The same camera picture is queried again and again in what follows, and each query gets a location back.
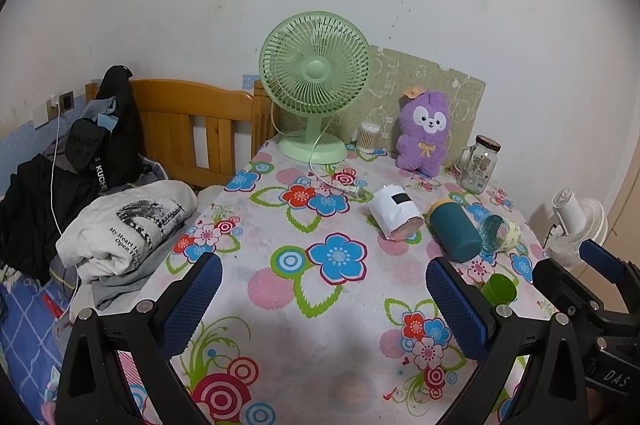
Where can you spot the wooden bed headboard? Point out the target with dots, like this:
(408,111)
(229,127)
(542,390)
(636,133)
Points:
(170,105)

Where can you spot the teal cup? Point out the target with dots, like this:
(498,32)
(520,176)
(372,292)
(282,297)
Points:
(452,232)

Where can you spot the black hanging jacket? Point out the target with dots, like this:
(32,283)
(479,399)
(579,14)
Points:
(117,145)

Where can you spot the green desk fan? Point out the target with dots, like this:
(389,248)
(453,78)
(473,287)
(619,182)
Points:
(315,70)

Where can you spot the clear glass cup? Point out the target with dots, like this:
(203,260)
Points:
(494,235)

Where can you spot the patterned beige board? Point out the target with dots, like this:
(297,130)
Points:
(390,75)

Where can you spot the beige wooden door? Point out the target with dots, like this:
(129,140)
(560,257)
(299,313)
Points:
(627,195)

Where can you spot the grey folded clothes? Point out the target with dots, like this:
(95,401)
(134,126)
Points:
(120,287)

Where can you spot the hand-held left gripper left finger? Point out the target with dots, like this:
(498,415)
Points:
(192,300)

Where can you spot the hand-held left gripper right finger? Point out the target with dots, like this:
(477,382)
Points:
(457,310)

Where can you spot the blue checked bed sheet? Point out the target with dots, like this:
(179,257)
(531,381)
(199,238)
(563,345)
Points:
(25,345)

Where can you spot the white standing fan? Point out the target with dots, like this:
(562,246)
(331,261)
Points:
(575,220)

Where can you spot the pale yellow tape roll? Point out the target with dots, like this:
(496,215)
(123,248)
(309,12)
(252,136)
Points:
(515,237)

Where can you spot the white folded printed shirt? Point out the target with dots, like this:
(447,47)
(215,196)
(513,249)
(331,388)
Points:
(135,225)

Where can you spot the floral tablecloth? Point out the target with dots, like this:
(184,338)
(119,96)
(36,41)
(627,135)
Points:
(320,285)

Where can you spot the purple plush toy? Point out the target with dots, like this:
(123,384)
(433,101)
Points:
(425,147)

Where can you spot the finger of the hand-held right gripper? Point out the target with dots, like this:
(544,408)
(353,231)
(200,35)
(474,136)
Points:
(602,257)
(560,285)

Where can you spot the white cylindrical cup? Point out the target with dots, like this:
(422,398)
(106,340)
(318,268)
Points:
(392,217)

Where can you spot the glass jar mug with lid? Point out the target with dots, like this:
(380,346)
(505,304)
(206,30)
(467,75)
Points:
(477,167)

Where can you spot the light blue cloth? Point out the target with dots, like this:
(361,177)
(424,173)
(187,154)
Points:
(108,123)

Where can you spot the cotton swab jar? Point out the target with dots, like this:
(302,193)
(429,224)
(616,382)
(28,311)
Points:
(368,139)

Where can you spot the small green cup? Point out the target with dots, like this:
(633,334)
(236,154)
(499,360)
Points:
(500,289)

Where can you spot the black clothes pile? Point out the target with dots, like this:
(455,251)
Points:
(35,210)

